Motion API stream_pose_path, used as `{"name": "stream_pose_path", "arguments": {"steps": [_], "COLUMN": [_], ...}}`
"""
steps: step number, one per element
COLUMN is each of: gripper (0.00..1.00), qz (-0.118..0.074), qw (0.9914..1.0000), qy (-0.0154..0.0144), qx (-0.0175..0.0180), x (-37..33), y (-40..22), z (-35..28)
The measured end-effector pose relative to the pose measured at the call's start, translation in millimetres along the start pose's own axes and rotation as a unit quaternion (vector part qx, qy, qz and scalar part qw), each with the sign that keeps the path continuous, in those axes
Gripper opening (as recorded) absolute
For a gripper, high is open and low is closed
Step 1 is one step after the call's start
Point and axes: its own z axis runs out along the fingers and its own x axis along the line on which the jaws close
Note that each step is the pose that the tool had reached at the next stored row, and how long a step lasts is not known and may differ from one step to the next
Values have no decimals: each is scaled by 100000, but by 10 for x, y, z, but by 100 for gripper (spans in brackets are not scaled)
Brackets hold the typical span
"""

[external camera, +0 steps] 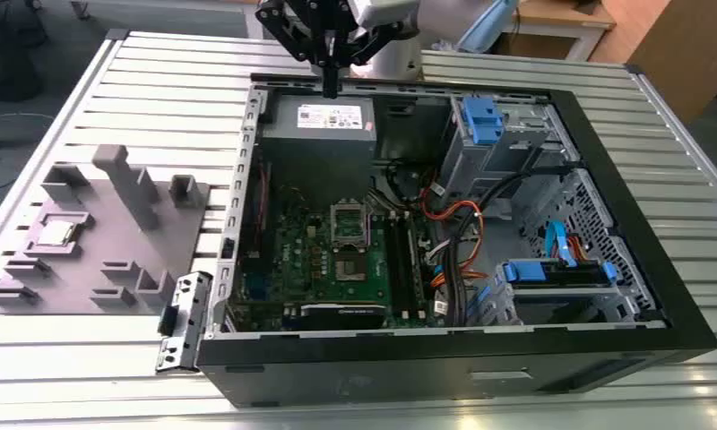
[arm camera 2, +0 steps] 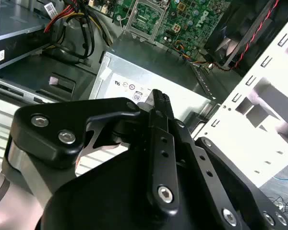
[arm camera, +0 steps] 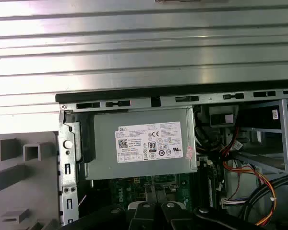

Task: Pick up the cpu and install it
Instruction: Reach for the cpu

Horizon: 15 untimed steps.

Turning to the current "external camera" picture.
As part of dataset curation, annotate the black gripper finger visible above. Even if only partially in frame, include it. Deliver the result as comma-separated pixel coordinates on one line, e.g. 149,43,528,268
329,21,420,100
253,0,332,99

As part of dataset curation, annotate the silver CPU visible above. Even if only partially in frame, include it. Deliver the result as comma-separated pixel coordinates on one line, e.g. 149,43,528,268
37,219,77,246

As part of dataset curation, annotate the CPU socket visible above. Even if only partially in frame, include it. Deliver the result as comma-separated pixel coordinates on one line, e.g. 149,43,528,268
332,248,372,287

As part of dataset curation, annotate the blue drive bay latch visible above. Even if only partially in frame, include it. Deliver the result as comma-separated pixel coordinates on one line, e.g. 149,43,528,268
461,95,507,147

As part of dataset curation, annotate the grey power supply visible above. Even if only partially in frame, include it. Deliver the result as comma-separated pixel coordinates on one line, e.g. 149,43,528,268
257,95,379,201

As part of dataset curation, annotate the grey metal drive cage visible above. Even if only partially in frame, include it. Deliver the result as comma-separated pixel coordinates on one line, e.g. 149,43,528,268
439,93,582,202

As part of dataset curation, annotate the black bin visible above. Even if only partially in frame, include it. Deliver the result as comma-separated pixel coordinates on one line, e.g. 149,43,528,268
0,17,44,103

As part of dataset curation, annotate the green motherboard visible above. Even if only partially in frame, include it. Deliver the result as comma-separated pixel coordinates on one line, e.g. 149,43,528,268
232,178,441,333

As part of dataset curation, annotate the grey parts rack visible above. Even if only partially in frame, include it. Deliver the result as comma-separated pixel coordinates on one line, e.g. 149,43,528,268
0,143,215,317

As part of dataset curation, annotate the brown wooden cabinet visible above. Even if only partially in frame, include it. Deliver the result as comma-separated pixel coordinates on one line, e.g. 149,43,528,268
591,0,717,125

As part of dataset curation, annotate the hard disk in blue carrier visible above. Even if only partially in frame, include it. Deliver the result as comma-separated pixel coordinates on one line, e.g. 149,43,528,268
501,260,619,288

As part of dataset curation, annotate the black graphics card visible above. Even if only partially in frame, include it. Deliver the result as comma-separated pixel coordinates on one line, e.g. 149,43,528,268
297,303,391,331

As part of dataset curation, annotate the grey metal disk cage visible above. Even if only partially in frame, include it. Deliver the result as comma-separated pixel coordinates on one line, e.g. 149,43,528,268
489,259,659,326

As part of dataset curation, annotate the black PC case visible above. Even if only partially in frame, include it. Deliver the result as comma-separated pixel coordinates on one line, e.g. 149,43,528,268
193,71,717,409

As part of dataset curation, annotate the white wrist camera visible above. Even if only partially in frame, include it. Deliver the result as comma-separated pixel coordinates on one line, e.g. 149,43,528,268
344,0,423,30

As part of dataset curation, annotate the wooden desk white frame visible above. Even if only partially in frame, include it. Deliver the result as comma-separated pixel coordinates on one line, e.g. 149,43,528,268
495,0,619,62

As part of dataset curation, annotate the thin red wire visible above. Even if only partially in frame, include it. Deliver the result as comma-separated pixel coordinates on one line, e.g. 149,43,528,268
248,159,275,260

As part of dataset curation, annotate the orange red wire bundle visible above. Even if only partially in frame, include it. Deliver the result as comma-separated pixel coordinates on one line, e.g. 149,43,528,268
421,199,487,292

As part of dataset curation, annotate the wire locking lever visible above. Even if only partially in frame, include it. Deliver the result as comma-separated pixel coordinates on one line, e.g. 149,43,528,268
364,194,379,253

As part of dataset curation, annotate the blue flat wire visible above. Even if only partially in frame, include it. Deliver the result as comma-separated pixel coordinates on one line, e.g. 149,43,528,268
546,220,579,269
469,285,499,325

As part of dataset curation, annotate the thick black cable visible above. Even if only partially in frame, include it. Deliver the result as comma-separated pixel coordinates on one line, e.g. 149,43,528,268
441,165,579,326

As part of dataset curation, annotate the metal slot bracket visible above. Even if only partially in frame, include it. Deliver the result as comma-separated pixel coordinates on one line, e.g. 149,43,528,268
153,270,215,374

